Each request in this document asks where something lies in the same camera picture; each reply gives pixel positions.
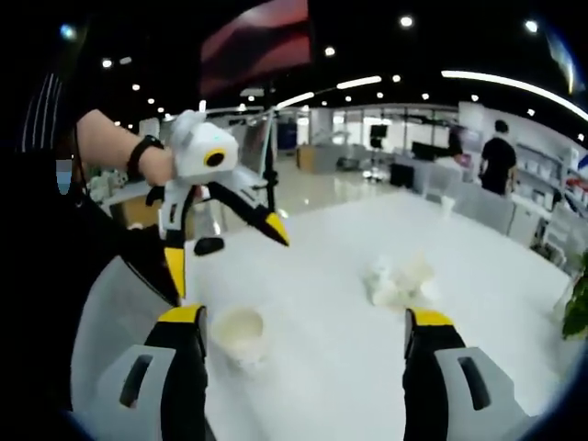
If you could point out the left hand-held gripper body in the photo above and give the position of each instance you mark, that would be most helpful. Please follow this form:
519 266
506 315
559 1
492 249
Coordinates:
193 156

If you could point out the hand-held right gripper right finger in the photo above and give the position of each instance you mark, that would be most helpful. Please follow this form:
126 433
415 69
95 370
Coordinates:
422 390

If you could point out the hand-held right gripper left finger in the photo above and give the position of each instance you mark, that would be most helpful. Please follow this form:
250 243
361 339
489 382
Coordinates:
184 390

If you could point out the white paper cup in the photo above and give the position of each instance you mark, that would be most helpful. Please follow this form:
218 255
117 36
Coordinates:
239 331

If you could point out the pile of paper cups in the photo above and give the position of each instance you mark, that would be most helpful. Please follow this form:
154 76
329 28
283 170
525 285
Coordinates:
395 285

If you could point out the upright translucent panel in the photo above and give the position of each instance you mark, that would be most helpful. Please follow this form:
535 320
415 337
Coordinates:
255 147

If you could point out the plain white cup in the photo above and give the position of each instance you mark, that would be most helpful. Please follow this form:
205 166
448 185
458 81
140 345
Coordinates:
448 206

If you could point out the person's left hand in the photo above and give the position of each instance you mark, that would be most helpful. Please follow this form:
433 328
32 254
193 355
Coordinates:
161 167

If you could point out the black tripod stand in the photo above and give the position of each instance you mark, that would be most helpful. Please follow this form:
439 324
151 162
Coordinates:
272 184

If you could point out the wood panel desk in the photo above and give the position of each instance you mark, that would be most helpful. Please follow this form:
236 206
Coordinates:
138 213

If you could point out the black computer mouse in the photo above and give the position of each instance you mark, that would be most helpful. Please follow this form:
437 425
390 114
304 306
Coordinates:
209 246

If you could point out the black wristband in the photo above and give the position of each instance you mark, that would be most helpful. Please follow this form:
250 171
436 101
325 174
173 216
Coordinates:
138 156

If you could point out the brown cabinet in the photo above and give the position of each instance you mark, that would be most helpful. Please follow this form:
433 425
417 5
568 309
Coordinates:
307 161

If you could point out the dark blue board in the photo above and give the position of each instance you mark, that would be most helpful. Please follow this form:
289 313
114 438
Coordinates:
287 135

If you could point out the white table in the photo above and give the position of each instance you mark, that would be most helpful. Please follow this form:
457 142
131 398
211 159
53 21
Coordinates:
321 275

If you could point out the short ceiling light strip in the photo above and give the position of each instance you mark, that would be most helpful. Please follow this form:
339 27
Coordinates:
296 100
358 82

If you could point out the black screen on stand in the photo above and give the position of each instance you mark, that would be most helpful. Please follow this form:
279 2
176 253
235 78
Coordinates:
379 132

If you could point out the black cabinet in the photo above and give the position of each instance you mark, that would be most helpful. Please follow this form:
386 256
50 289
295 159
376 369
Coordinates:
402 175

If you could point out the potted green plant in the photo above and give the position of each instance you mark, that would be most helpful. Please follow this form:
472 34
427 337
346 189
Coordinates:
580 303

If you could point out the wide black monitor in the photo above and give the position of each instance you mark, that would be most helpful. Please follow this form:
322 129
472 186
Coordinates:
429 150

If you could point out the grey partition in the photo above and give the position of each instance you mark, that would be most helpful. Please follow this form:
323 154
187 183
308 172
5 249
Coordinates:
487 206

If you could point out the round ceiling spotlights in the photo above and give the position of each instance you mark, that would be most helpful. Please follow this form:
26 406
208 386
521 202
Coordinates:
406 20

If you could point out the white shelving unit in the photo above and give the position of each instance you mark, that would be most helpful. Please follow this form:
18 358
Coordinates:
542 174

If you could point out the long curved ceiling light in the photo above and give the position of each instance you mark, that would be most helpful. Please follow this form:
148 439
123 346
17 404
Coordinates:
459 73

